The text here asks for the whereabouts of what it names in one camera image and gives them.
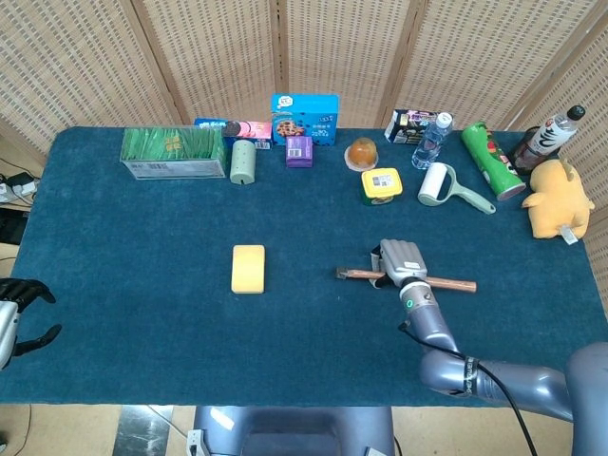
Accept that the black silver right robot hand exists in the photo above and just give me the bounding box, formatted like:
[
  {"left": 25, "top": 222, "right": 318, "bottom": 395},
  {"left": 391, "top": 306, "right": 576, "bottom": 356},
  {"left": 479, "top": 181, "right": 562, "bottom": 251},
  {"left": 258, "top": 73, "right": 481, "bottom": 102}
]
[{"left": 368, "top": 238, "right": 428, "bottom": 290}]

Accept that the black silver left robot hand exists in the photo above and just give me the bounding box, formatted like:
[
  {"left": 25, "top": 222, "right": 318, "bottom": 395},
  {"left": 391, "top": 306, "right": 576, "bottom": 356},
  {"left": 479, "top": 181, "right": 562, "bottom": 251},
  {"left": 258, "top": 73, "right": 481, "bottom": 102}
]
[{"left": 0, "top": 278, "right": 63, "bottom": 371}]

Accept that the wooden handle steel hammer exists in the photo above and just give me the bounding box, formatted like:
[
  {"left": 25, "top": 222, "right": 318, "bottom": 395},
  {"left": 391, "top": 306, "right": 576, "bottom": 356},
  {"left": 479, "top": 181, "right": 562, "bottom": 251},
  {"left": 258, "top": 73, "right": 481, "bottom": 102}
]
[{"left": 335, "top": 267, "right": 478, "bottom": 294}]

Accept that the yellow sponge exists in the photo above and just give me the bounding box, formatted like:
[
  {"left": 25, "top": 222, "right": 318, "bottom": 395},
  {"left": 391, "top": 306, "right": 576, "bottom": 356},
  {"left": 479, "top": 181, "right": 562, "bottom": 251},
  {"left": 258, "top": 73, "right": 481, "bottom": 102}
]
[{"left": 231, "top": 244, "right": 267, "bottom": 295}]

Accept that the green tub with yellow lid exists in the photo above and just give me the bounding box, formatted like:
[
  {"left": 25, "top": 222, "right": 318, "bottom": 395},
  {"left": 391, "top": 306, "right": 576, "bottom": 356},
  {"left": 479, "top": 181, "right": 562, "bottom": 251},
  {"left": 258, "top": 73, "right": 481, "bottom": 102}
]
[{"left": 360, "top": 166, "right": 404, "bottom": 207}]

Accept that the pale green lint roller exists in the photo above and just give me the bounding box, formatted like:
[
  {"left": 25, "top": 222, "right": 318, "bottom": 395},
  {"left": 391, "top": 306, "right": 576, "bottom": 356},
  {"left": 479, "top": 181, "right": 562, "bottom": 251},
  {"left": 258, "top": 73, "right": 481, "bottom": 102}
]
[{"left": 417, "top": 161, "right": 497, "bottom": 215}]

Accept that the orange jelly cup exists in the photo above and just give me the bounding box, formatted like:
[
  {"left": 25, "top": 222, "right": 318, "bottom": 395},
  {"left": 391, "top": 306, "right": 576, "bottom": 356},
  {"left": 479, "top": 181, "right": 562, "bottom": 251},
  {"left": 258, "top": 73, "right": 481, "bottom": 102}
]
[{"left": 345, "top": 137, "right": 380, "bottom": 172}]

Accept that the clear plastic water bottle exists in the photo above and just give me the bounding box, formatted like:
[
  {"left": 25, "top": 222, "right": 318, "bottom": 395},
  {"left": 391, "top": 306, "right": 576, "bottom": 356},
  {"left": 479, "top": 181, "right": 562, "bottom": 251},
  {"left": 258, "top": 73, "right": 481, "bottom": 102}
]
[{"left": 410, "top": 111, "right": 454, "bottom": 171}]

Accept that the black purple snack box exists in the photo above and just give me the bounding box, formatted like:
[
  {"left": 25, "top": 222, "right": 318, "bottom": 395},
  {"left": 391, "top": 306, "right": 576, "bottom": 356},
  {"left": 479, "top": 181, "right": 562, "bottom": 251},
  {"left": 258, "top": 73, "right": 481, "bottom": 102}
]
[{"left": 384, "top": 108, "right": 455, "bottom": 144}]

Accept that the green potato chips can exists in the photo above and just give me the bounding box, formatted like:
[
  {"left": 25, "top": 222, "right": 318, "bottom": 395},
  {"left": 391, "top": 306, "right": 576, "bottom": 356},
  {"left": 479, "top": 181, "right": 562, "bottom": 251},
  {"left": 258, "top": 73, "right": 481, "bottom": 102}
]
[{"left": 461, "top": 121, "right": 528, "bottom": 202}]

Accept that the white power strip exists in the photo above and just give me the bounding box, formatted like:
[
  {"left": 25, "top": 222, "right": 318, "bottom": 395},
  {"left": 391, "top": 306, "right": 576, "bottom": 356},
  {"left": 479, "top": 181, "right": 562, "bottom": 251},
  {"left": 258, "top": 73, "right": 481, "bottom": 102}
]
[{"left": 0, "top": 180, "right": 38, "bottom": 201}]

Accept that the small purple box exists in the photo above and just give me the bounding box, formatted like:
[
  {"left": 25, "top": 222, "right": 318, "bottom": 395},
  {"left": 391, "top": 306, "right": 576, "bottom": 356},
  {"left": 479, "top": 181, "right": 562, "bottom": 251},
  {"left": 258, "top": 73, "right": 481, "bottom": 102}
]
[{"left": 285, "top": 136, "right": 314, "bottom": 170}]

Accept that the blue carpet table cover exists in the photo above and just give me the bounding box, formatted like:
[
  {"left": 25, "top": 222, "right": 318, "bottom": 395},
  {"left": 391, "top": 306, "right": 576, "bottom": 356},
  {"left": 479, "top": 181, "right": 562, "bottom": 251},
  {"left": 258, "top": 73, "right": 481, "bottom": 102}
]
[{"left": 0, "top": 125, "right": 607, "bottom": 409}]

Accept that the yellow plush toy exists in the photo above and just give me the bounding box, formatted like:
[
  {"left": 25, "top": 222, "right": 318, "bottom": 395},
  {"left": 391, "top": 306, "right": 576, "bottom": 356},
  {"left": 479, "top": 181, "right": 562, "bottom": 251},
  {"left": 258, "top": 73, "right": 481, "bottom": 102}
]
[{"left": 522, "top": 159, "right": 596, "bottom": 246}]

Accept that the blue chocolate chip cookie box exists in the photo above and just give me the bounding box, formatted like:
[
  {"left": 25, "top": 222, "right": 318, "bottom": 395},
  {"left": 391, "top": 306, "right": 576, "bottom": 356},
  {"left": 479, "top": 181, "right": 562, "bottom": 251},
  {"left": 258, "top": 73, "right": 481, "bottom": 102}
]
[{"left": 270, "top": 93, "right": 341, "bottom": 146}]

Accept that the dark drink bottle white label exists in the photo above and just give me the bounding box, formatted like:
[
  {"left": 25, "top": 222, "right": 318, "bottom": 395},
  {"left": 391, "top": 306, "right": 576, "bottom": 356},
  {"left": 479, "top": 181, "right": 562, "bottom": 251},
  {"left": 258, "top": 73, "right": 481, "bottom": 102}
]
[{"left": 509, "top": 104, "right": 586, "bottom": 177}]

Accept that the pale green cylinder holder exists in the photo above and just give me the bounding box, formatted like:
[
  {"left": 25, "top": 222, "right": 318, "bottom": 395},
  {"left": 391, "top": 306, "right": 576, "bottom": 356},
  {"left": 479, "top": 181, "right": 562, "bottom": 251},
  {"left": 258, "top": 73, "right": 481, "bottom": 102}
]
[{"left": 229, "top": 140, "right": 257, "bottom": 186}]

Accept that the grey-blue robot torso base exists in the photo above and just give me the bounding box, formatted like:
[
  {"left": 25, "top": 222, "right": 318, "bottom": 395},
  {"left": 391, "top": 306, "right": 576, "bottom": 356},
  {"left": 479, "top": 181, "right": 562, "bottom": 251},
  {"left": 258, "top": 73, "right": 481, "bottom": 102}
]
[{"left": 187, "top": 406, "right": 396, "bottom": 456}]

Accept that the blue pink sandwich cookie box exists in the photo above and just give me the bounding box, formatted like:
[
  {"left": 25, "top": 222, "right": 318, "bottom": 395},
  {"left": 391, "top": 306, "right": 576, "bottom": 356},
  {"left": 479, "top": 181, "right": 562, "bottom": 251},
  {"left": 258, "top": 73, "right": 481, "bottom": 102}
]
[{"left": 193, "top": 117, "right": 274, "bottom": 150}]

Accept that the green tissue box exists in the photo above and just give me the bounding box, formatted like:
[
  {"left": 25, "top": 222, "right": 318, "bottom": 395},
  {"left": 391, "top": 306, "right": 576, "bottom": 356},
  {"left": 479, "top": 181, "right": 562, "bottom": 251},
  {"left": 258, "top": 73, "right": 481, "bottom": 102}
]
[{"left": 119, "top": 125, "right": 229, "bottom": 181}]

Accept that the woven bamboo folding screen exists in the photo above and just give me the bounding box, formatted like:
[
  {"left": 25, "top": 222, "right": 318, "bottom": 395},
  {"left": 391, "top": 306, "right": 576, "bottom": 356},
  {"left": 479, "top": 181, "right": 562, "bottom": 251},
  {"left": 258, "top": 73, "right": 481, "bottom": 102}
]
[{"left": 0, "top": 0, "right": 608, "bottom": 251}]

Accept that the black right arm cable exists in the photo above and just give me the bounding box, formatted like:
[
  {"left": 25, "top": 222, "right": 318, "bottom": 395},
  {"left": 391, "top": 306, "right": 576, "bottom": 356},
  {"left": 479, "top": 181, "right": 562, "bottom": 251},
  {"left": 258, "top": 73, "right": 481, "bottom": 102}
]
[{"left": 397, "top": 321, "right": 541, "bottom": 456}]

